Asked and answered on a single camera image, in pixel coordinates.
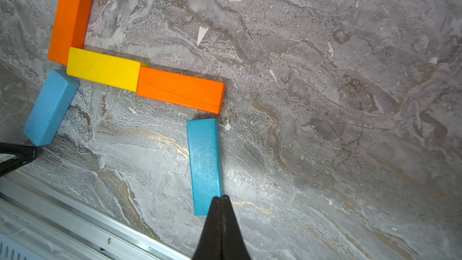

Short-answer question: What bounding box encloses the orange block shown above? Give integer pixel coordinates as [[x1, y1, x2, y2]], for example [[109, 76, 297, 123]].
[[48, 0, 93, 66], [137, 67, 226, 114]]

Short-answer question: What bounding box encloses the light blue block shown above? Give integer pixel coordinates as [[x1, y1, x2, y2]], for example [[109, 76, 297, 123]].
[[23, 69, 79, 146]]

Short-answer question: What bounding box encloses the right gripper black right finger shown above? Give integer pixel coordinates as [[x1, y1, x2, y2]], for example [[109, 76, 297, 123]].
[[221, 195, 251, 260]]

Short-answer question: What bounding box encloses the long yellow block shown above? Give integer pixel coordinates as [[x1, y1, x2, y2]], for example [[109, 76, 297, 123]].
[[67, 48, 148, 92]]

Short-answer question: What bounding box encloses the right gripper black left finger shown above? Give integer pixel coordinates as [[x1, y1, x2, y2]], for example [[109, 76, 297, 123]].
[[192, 197, 222, 260]]

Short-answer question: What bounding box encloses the teal block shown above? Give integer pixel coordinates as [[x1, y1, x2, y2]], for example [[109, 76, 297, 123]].
[[186, 118, 224, 216]]

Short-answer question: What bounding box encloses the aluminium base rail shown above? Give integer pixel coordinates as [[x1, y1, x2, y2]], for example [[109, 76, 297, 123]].
[[1, 171, 188, 260]]

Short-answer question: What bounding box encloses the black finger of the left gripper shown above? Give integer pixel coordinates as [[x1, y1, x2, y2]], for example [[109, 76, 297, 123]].
[[0, 143, 38, 177]]

